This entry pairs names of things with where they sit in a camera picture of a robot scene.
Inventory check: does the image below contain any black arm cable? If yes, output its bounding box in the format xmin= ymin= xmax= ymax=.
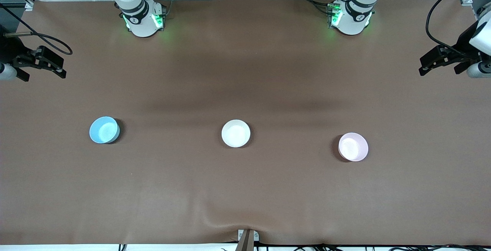
xmin=425 ymin=0 xmax=491 ymax=58
xmin=0 ymin=3 xmax=73 ymax=56

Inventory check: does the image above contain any metal clamp bracket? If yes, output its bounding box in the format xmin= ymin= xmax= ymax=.
xmin=238 ymin=229 xmax=260 ymax=242

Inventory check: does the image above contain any white bowl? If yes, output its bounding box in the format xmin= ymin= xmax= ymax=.
xmin=221 ymin=119 xmax=251 ymax=148

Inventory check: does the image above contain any brown table mat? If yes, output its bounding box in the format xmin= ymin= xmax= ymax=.
xmin=0 ymin=0 xmax=491 ymax=246

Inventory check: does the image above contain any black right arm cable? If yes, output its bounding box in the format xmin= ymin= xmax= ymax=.
xmin=0 ymin=3 xmax=73 ymax=56

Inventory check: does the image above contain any brown flat bar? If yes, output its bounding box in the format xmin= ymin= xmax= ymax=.
xmin=235 ymin=230 xmax=254 ymax=251

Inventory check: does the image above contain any light pink bowl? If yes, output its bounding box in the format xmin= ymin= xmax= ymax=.
xmin=338 ymin=132 xmax=369 ymax=162

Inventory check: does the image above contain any light blue bowl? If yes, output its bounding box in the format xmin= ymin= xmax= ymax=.
xmin=89 ymin=116 xmax=120 ymax=144

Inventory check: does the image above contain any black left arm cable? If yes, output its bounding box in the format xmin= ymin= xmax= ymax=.
xmin=425 ymin=0 xmax=491 ymax=58

